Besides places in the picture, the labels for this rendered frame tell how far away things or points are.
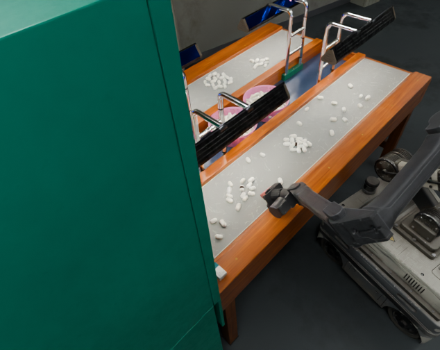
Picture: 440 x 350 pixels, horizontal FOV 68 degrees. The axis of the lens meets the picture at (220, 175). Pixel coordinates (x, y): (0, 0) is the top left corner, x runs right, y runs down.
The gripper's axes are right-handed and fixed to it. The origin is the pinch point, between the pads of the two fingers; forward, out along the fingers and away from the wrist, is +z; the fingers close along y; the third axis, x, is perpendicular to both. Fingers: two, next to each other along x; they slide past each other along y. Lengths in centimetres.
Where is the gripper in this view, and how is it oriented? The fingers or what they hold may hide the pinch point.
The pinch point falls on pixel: (261, 195)
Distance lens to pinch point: 142.7
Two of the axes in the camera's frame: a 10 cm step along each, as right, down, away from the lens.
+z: -5.0, 0.6, 8.6
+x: 5.0, 8.3, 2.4
